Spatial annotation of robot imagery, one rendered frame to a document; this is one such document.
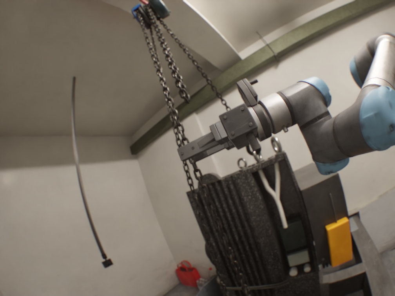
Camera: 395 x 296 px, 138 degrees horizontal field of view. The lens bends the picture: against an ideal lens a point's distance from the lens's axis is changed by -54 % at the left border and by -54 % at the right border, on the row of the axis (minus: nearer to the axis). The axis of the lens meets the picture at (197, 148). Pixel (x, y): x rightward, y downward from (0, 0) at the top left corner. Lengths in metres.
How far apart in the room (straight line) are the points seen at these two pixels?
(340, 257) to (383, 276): 0.70
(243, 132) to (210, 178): 0.40
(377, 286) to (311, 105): 1.11
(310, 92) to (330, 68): 1.64
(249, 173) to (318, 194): 0.25
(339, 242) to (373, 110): 0.44
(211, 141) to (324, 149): 0.20
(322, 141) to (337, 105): 1.55
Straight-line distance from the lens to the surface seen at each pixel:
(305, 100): 0.33
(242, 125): 0.27
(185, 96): 0.42
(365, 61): 0.61
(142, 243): 2.78
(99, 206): 2.53
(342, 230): 0.57
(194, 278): 2.83
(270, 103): 0.31
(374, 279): 1.27
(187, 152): 0.31
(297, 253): 0.73
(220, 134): 0.27
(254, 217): 0.63
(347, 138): 0.26
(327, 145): 0.30
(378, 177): 2.03
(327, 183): 0.53
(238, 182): 0.60
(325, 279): 1.34
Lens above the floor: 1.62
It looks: 12 degrees up
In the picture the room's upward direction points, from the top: 21 degrees counter-clockwise
